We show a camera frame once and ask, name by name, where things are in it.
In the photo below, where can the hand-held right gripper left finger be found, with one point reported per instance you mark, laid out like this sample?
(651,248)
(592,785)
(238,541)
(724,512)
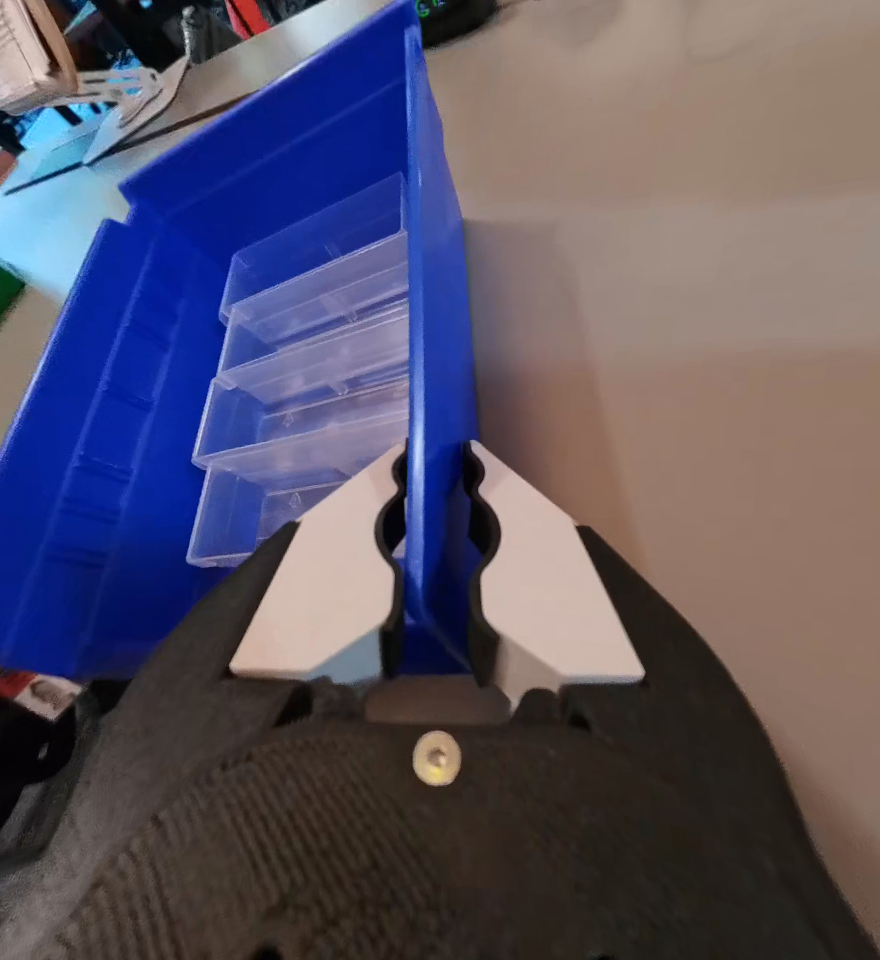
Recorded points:
(320,592)

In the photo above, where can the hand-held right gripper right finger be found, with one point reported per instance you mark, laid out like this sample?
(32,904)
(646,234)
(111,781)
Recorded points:
(560,600)

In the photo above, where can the clear plastic drawer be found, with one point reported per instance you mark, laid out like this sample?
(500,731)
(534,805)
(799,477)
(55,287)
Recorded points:
(312,356)
(237,517)
(297,439)
(312,255)

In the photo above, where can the blue plastic bin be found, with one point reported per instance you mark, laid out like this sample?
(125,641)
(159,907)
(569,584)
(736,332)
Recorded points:
(110,450)

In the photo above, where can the red white badge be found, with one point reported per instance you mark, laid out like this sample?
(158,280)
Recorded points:
(35,694)

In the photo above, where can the person's black garment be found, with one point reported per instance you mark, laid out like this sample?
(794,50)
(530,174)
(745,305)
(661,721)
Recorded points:
(5,765)

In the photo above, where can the white metal stand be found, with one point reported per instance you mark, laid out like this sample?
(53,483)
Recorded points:
(136,112)

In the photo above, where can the black rounded device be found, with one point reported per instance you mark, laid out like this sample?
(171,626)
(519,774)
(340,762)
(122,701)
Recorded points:
(455,19)

